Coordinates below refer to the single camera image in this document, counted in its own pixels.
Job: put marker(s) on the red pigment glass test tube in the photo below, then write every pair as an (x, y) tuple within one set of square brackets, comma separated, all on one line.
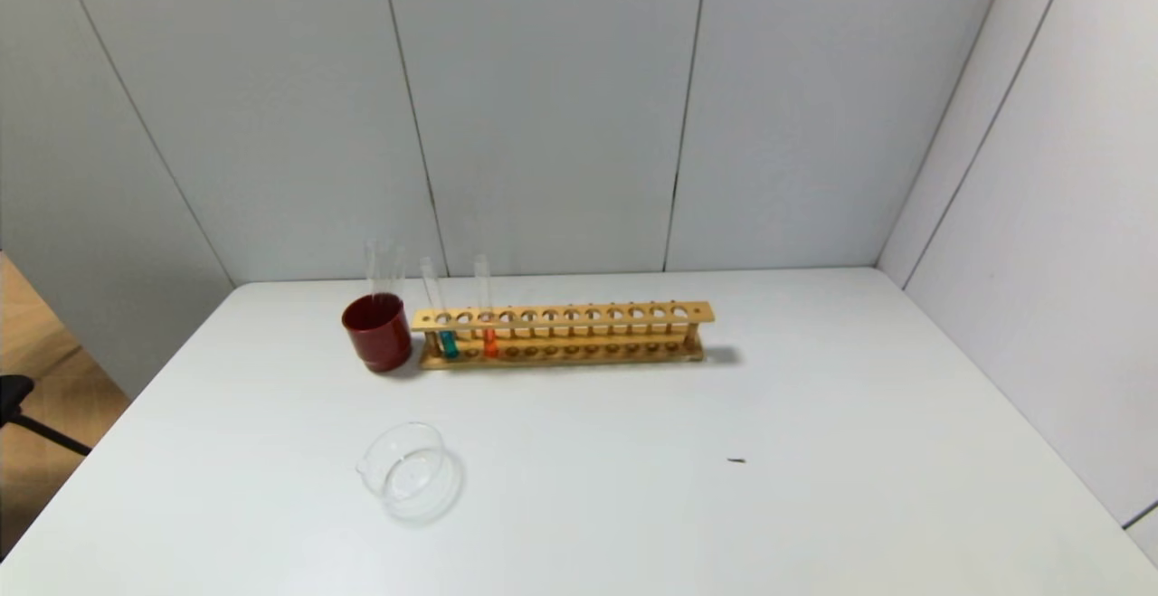
[(489, 343)]

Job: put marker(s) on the wooden test tube rack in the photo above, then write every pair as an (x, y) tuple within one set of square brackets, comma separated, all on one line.
[(561, 315)]

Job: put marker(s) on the empty clear glass test tube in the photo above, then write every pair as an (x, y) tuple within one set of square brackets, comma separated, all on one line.
[(393, 272), (374, 270)]

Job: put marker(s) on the dark red cup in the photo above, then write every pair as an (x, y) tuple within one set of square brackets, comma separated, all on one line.
[(378, 335)]

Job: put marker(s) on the clear glass spouted dish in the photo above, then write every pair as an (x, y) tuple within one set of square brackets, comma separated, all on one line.
[(412, 474)]

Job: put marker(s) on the black chair base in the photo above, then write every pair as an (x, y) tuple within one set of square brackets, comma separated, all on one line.
[(14, 395)]

